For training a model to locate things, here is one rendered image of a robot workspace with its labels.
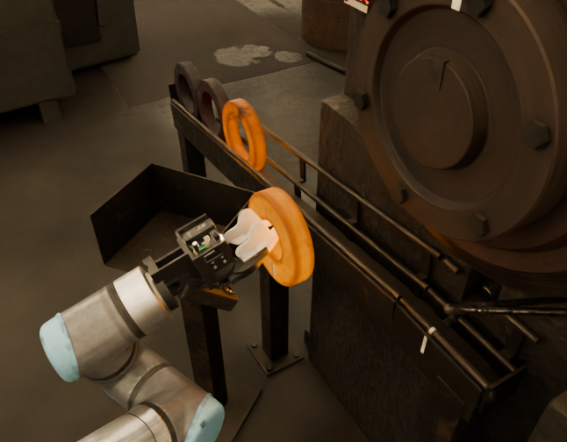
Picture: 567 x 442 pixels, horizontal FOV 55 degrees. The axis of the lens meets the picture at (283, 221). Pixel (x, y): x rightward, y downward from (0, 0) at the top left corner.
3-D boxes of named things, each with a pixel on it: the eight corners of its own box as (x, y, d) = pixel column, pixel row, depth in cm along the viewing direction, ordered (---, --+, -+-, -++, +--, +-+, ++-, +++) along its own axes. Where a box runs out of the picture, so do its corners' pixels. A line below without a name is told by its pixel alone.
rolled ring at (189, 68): (190, 70, 150) (202, 67, 152) (169, 57, 164) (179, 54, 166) (201, 132, 160) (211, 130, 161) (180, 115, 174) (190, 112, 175)
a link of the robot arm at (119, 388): (145, 426, 85) (111, 401, 75) (98, 386, 90) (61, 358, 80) (184, 377, 89) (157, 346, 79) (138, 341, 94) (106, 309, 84)
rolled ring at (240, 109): (215, 103, 141) (226, 100, 142) (233, 171, 146) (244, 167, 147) (242, 99, 124) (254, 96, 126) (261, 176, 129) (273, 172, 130)
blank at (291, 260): (261, 170, 87) (243, 176, 85) (315, 215, 75) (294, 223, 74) (267, 247, 95) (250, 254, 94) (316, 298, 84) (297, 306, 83)
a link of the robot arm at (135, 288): (154, 345, 77) (133, 302, 84) (183, 326, 78) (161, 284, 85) (125, 311, 71) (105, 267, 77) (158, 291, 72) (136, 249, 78)
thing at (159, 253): (188, 359, 165) (151, 161, 119) (264, 391, 157) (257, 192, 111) (147, 414, 151) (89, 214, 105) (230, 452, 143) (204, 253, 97)
